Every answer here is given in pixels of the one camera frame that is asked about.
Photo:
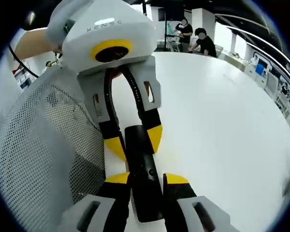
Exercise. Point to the long ceiling light strip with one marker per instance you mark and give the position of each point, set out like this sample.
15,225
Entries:
261,41

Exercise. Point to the black remote control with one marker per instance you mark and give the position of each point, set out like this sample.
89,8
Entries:
142,154

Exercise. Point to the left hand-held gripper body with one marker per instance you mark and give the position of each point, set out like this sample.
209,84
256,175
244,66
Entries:
111,26

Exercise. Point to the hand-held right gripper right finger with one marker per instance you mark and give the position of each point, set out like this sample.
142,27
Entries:
183,210

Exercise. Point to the white mesh basket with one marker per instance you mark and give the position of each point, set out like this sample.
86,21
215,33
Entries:
38,145

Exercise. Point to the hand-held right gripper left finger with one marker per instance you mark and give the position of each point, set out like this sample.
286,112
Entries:
106,207

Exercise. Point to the blue box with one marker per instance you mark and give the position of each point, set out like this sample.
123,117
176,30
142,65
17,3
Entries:
259,70

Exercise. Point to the black tripod stand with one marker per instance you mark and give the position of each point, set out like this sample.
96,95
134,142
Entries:
165,31

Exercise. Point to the row of white desks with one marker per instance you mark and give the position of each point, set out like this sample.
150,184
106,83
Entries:
268,82

